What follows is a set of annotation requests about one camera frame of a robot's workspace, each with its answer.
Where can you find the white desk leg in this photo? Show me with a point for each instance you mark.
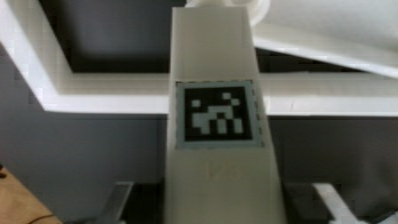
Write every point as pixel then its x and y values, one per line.
pixel 223 183

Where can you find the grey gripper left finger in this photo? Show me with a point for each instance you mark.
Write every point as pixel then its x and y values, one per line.
pixel 111 215

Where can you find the white desk tabletop tray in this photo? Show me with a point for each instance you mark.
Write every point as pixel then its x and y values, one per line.
pixel 340 31

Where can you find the white fence bar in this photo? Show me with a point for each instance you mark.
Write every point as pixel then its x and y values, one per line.
pixel 302 94
pixel 32 47

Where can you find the white fence left bar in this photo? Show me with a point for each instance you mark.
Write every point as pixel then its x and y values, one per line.
pixel 32 47

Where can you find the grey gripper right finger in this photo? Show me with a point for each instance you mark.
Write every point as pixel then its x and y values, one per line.
pixel 343 216

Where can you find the white fence front bar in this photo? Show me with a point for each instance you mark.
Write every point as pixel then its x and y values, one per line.
pixel 302 94

